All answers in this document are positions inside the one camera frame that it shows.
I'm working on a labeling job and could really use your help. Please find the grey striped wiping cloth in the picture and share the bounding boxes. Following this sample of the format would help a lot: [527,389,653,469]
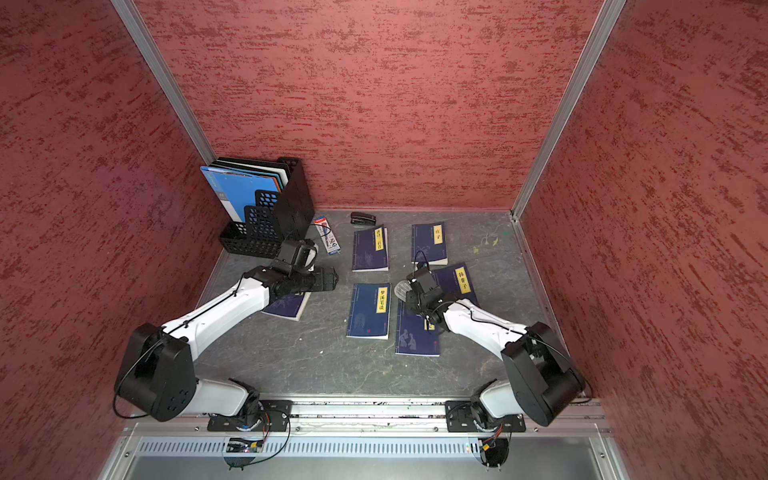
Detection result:
[394,280,412,302]

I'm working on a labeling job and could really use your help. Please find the navy book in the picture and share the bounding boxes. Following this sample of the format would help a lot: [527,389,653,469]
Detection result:
[346,283,391,340]
[395,301,440,357]
[352,226,389,272]
[432,262,480,306]
[411,222,448,266]
[262,292,311,321]

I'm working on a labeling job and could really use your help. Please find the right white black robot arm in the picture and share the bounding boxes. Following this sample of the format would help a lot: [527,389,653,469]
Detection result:
[395,266,588,431]

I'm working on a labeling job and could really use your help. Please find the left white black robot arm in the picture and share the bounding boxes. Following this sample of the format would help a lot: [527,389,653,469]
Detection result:
[112,266,339,432]

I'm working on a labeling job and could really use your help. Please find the pencil box white blue red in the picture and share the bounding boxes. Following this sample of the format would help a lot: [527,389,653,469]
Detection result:
[313,217,341,255]

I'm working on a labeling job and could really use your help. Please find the black mesh file organizer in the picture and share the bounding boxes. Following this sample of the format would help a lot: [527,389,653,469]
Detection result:
[219,157,315,259]

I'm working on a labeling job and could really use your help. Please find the blue folder in organizer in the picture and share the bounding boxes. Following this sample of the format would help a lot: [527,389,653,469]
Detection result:
[200,166,283,223]

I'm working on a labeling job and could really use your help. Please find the dark folders in organizer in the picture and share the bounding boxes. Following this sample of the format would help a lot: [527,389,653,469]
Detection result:
[211,158,291,188]

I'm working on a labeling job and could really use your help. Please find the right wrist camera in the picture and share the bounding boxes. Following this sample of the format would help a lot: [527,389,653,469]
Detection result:
[407,265,438,292]

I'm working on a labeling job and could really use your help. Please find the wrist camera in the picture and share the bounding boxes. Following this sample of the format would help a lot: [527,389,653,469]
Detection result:
[275,239,317,273]
[407,265,438,292]

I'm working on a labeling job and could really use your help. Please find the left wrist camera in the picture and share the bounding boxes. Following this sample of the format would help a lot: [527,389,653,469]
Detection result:
[275,239,317,273]

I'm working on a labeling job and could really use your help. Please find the aluminium mounting rail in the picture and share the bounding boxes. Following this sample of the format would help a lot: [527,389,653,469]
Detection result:
[121,395,612,439]

